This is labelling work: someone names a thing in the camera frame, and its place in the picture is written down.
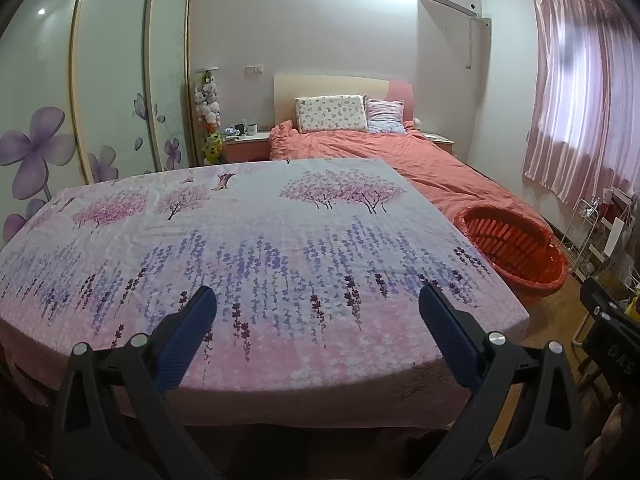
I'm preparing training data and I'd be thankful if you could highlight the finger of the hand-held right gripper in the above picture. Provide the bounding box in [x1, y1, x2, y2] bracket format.
[580, 277, 640, 333]

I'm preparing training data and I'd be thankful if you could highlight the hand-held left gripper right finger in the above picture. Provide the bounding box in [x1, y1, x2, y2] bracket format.
[415, 282, 586, 480]

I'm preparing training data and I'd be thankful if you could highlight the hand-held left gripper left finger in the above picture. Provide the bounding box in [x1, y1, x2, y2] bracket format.
[50, 285, 221, 480]

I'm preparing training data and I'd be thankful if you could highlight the orange lattice laundry basket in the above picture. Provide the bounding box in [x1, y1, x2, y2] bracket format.
[453, 205, 569, 311]

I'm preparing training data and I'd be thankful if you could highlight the person's right hand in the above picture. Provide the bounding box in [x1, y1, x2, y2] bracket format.
[602, 402, 640, 466]

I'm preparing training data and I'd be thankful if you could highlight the white storage cart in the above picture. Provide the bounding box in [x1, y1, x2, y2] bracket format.
[575, 187, 638, 282]

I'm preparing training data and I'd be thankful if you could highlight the floral purple pink tablecloth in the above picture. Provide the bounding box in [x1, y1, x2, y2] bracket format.
[0, 157, 531, 431]

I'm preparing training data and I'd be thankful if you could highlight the bed with pink duvet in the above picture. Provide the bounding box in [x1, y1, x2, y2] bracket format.
[268, 120, 551, 241]

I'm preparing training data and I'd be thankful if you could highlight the yellow green plush toy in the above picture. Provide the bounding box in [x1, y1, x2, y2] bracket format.
[201, 132, 224, 165]

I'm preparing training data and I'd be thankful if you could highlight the pink nightstand with white top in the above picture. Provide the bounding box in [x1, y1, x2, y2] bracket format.
[223, 132, 273, 163]
[422, 132, 457, 154]

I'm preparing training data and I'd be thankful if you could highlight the pink curtain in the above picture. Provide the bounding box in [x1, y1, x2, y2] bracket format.
[521, 0, 640, 211]

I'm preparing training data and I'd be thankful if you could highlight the pink striped pillow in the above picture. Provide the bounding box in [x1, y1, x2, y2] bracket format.
[365, 99, 407, 135]

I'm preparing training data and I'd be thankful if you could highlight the stuffed toys pile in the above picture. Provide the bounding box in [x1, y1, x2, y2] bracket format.
[195, 67, 221, 133]

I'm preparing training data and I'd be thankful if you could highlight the white floral pillow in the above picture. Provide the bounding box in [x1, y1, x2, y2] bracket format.
[295, 95, 368, 134]

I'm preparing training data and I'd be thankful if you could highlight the glass wardrobe with purple flowers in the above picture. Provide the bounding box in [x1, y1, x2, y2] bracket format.
[0, 0, 196, 251]

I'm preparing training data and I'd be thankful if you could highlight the beige and pink headboard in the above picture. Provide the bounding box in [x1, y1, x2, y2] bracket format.
[273, 74, 415, 133]

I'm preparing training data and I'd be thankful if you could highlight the white metal tube frame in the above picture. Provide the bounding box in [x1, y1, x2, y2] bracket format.
[571, 305, 594, 347]

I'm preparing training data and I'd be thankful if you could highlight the white wire rack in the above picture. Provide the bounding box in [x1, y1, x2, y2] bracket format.
[557, 199, 601, 274]

